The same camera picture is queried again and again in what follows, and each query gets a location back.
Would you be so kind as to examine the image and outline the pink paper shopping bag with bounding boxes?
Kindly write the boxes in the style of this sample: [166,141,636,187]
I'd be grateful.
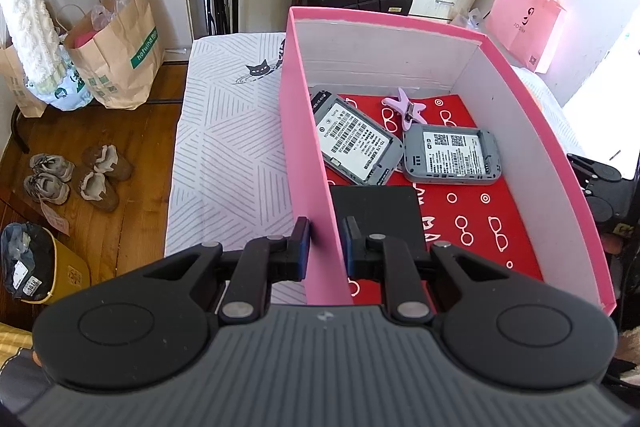
[485,0,568,75]

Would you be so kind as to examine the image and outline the grey pocket router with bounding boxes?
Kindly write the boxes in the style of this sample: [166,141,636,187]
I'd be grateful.
[310,89,405,186]
[402,124,502,184]

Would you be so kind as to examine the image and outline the yellow woven mat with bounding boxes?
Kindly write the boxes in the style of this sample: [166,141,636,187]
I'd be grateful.
[0,322,36,368]

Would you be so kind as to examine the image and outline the black power bank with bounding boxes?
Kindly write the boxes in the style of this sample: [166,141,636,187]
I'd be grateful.
[330,185,432,280]

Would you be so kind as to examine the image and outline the blue white plastic bag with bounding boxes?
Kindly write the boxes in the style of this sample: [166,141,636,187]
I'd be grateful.
[37,52,93,112]

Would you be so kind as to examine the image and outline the clear plastic bag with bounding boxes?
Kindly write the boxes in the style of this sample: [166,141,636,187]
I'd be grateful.
[452,7,483,30]

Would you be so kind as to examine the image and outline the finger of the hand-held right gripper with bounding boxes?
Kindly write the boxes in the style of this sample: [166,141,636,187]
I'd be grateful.
[566,152,623,182]

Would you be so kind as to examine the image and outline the red patterned cloth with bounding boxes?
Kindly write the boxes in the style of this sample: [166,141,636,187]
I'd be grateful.
[320,93,546,308]

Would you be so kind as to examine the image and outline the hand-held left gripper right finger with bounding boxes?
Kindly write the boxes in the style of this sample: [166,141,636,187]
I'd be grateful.
[344,216,511,325]

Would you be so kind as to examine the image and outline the yellow trash bin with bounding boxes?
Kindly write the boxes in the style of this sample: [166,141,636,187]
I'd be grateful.
[0,222,92,305]

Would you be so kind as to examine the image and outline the purple star clip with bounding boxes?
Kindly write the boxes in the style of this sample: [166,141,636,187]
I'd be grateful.
[381,88,427,131]

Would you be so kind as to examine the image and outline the large brown paper bag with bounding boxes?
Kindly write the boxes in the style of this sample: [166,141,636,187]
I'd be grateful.
[62,0,166,110]

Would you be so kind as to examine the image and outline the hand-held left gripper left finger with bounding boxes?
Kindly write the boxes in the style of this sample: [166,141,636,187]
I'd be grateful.
[142,216,312,325]

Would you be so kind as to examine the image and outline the pink cardboard box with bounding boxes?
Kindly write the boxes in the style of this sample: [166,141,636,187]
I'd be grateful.
[278,6,617,315]

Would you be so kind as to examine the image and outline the black clothes rack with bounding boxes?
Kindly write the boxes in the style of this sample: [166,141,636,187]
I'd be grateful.
[11,107,31,154]

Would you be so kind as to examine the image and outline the grey sneaker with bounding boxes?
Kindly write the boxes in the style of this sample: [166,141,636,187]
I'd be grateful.
[29,153,76,182]
[22,172,71,206]

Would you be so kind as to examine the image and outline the white fluffy robe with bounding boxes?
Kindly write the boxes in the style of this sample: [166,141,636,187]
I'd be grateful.
[0,0,148,90]

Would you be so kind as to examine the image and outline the brown fuzzy boot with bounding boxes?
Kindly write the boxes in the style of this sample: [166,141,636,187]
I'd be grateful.
[77,171,121,212]
[81,144,133,182]

